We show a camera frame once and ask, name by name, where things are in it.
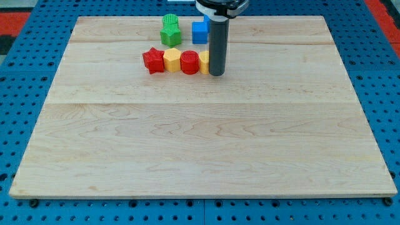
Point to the green cylinder block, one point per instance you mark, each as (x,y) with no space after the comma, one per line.
(170,20)

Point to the yellow block behind rod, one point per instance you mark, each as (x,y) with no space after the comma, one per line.
(204,62)

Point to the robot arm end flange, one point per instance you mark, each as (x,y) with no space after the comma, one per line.
(222,10)

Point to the blue block behind cube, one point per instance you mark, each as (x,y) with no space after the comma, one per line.
(206,21)

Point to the green star block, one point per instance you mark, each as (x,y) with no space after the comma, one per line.
(171,35)

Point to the wooden board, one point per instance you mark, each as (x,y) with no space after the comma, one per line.
(283,121)

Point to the red star block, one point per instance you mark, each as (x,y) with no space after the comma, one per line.
(153,60)

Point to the red cylinder block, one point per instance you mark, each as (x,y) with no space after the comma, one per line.
(189,62)

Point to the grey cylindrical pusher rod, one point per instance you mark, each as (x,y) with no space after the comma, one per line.
(218,43)

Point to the yellow hexagon block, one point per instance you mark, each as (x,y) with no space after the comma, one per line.
(172,60)

